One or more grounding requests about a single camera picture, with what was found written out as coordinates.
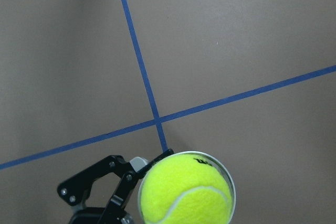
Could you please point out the clear tennis ball tube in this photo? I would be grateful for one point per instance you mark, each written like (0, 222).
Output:
(231, 182)

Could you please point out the yellow tennis ball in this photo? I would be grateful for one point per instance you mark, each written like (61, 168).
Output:
(183, 188)

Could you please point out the blue tape grid lines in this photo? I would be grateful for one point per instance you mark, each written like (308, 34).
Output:
(157, 119)

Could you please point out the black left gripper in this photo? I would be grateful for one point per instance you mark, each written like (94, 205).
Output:
(77, 189)

